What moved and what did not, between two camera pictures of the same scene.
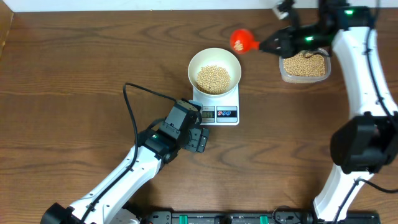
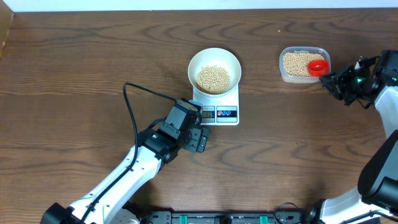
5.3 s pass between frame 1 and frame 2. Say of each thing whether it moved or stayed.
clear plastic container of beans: stayed
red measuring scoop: moved
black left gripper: stayed
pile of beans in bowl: stayed
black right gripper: moved
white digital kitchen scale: stayed
